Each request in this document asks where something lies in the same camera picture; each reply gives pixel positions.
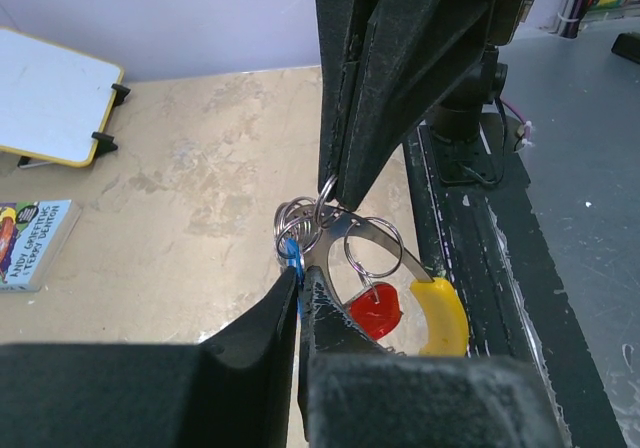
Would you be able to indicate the treehouse paperback book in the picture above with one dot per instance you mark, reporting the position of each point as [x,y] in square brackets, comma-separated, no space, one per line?
[32,235]

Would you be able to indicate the red key tag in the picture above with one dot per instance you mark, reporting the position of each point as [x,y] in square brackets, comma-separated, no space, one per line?
[376,310]

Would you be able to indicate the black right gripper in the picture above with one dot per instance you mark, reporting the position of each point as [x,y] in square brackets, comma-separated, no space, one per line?
[418,52]

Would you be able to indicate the metal keyring organizer with rings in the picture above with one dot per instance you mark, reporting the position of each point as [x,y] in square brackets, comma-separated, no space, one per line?
[318,226]

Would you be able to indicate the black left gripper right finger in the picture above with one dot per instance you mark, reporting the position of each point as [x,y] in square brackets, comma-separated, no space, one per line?
[354,393]

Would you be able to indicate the blue key tag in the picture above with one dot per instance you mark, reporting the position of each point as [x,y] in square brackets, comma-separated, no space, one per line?
[294,259]

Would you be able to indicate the yellow framed whiteboard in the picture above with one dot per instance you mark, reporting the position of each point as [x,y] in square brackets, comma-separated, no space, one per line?
[56,101]

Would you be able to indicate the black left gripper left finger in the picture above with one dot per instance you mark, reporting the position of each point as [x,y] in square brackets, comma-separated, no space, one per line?
[231,390]

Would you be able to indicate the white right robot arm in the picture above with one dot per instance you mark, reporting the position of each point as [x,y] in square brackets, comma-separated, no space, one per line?
[455,118]

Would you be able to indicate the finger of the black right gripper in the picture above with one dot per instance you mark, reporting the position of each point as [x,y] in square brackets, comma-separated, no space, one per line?
[342,26]

